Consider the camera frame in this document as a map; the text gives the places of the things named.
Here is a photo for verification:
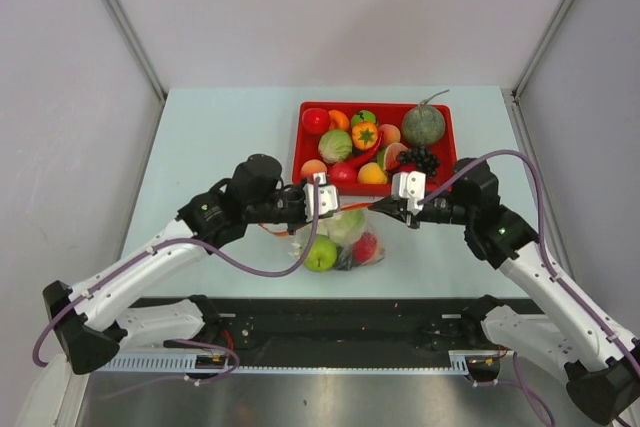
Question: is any clear zip top bag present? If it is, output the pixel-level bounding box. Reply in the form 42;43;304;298
257;201;387;274

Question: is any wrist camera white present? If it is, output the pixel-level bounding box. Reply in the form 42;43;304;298
303;172;341;222
391;171;427;215

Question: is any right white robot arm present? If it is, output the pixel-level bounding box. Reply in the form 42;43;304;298
370;156;639;426

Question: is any white cauliflower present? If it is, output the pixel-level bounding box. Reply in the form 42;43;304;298
318;210;367;247

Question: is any red chili pepper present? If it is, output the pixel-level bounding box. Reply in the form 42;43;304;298
345;133;384;169

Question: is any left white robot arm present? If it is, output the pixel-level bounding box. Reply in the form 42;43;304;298
32;154;327;375

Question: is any red apple top left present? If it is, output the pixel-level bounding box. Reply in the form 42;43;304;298
301;108;331;135

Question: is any red plastic tray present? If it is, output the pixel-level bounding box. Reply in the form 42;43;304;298
291;101;460;197

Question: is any green bell pepper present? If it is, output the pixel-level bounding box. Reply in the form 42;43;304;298
350;109;378;127

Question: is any orange bell pepper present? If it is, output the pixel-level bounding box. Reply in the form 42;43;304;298
351;122;378;151

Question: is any green melon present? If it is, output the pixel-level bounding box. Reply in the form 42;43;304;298
401;90;449;147

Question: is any orange fruit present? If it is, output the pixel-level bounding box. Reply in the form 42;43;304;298
328;109;351;132

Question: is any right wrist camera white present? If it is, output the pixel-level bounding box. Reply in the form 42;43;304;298
391;171;427;215

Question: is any green cabbage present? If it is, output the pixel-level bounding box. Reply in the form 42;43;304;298
318;129;353;164

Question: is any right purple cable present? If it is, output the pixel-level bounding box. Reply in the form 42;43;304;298
417;149;640;426

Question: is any black grape bunch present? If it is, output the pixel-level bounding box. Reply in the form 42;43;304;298
396;147;441;178

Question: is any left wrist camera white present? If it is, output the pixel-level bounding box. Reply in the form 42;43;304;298
303;172;341;222

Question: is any green apple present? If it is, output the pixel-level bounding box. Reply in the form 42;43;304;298
304;235;338;273

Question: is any pink peach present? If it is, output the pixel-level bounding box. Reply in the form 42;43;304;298
378;124;401;146

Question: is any red apple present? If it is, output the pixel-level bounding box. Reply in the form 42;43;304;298
301;108;331;135
328;162;358;184

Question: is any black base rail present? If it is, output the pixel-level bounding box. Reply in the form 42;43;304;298
124;296;546;371

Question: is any purple cable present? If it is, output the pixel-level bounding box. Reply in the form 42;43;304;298
32;174;324;366
417;149;640;426

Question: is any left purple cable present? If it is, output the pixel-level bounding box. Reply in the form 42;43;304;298
32;174;324;366

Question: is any dark purple fruit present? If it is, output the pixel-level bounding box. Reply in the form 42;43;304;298
333;247;357;271

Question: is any watermelon slice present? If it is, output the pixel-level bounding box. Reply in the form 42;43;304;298
376;142;408;172

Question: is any red apple bottom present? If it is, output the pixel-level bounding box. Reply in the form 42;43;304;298
328;162;358;184

